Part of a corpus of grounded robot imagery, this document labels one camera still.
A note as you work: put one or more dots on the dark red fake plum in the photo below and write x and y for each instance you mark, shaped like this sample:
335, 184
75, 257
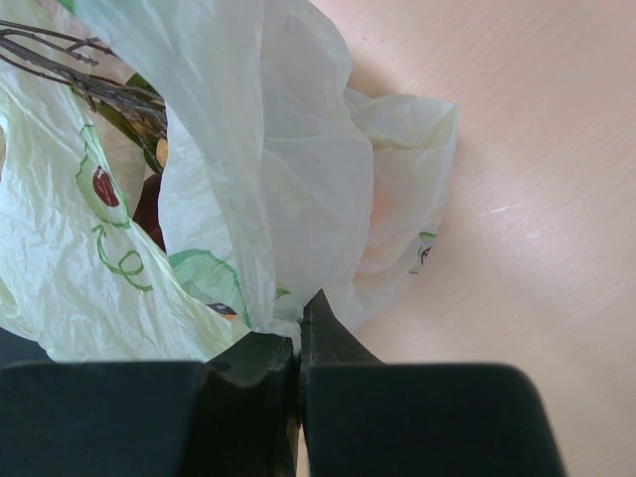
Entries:
146, 213

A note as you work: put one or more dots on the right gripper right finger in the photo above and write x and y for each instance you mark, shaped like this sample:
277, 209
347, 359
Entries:
363, 417

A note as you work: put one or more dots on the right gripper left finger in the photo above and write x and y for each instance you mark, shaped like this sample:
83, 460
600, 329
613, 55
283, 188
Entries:
231, 416

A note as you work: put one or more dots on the pale green plastic bag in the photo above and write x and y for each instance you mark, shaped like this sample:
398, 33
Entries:
281, 182

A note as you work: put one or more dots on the fake longan bunch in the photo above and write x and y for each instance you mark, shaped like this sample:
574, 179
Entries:
134, 108

